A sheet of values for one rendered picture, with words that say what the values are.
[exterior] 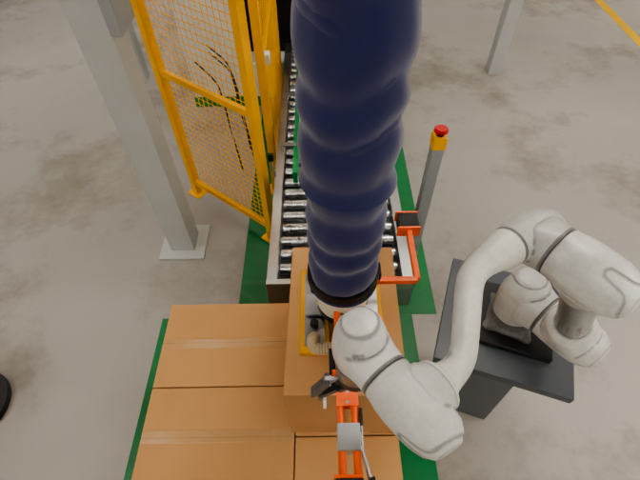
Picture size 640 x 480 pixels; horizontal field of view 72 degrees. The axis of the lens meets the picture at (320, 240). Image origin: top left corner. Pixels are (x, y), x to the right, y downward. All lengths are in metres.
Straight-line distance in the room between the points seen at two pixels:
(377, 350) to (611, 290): 0.55
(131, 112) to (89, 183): 1.58
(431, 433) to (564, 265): 0.53
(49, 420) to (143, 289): 0.85
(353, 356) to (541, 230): 0.56
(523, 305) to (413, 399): 0.98
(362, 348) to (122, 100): 1.84
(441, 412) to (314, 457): 1.08
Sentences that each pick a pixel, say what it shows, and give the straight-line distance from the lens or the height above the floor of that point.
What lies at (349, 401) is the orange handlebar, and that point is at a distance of 1.31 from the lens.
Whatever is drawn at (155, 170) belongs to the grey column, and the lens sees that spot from 2.59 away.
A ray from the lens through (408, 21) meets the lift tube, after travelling 0.79.
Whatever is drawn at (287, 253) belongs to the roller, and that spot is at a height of 0.55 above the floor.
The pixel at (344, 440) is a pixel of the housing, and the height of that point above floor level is 1.09.
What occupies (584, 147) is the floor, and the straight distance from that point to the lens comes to 4.26.
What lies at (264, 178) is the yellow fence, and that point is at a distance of 2.61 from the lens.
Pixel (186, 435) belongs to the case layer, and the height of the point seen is 0.54.
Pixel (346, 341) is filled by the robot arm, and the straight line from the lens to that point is 0.80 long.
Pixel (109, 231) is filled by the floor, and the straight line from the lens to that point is 3.42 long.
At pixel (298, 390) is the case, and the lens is 1.48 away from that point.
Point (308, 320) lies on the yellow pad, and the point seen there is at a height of 0.97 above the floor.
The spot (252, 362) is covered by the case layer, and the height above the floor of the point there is 0.54.
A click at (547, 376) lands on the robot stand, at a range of 1.88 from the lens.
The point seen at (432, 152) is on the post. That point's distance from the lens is 2.28.
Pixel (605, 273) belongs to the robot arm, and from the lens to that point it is 1.12.
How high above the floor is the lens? 2.33
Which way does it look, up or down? 51 degrees down
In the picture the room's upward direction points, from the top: 1 degrees counter-clockwise
